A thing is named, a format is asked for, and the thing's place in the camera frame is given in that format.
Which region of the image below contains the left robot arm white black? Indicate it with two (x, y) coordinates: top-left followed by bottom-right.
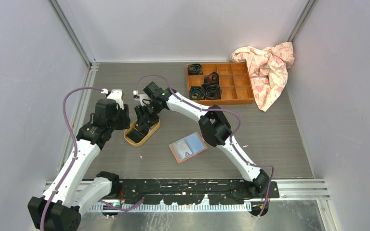
(27, 99), (130, 231)

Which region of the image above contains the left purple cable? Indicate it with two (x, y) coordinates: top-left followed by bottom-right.
(40, 87), (144, 231)

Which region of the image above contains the black card in tray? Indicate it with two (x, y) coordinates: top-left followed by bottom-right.
(127, 129), (145, 144)

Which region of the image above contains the aluminium frame rail front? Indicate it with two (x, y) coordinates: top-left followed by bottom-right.
(27, 177), (330, 216)

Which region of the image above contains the rolled dark tie top-left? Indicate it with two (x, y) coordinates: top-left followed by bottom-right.
(187, 64), (203, 76)

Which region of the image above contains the rolled dark tie bottom-middle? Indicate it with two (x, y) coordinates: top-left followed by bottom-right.
(201, 84), (222, 100)

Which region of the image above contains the rolled dark tie bottom-left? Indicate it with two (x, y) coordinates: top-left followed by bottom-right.
(189, 86), (205, 101)

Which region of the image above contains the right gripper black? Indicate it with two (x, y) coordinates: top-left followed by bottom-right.
(134, 101), (161, 134)

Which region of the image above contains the rolled dark tie middle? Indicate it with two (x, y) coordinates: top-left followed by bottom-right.
(204, 71), (220, 85)

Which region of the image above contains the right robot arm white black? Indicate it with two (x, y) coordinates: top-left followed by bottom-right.
(127, 82), (271, 198)

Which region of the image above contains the wooden compartment organizer box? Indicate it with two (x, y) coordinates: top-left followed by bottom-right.
(186, 63), (254, 105)

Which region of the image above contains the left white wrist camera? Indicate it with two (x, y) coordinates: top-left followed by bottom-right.
(106, 89), (125, 109)

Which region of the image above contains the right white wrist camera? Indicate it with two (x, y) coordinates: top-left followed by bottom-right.
(133, 90), (151, 106)

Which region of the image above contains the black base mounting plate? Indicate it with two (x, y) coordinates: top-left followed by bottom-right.
(102, 179), (267, 205)

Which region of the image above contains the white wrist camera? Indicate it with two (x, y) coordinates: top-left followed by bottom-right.
(133, 90), (151, 106)
(106, 89), (125, 109)

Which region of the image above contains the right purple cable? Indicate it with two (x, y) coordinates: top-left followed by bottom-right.
(135, 75), (275, 218)

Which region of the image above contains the pink floral crumpled cloth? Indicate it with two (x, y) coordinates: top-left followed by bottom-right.
(230, 42), (295, 112)

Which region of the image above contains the brown leather card holder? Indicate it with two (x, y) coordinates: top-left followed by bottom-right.
(169, 132), (208, 163)

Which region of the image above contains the yellow oval card tray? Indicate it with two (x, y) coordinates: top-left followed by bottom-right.
(123, 120), (160, 147)

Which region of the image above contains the purple cable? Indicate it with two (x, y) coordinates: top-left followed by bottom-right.
(40, 87), (144, 231)
(135, 75), (275, 218)

